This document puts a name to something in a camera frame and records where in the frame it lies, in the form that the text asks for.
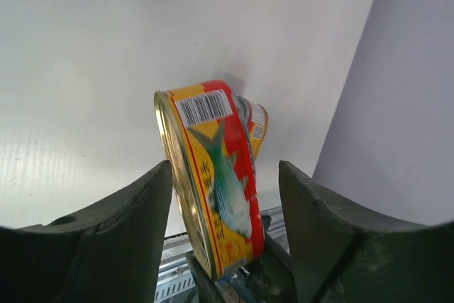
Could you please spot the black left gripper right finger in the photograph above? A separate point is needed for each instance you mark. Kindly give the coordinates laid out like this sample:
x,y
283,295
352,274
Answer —
x,y
342,251

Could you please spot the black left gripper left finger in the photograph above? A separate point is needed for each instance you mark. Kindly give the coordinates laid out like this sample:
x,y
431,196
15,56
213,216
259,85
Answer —
x,y
109,251

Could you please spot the red sardine tin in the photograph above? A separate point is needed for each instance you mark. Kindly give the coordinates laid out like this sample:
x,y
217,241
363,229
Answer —
x,y
255,120
213,174

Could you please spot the aluminium frame rail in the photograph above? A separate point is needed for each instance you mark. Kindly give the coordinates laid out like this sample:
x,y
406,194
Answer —
x,y
174,277

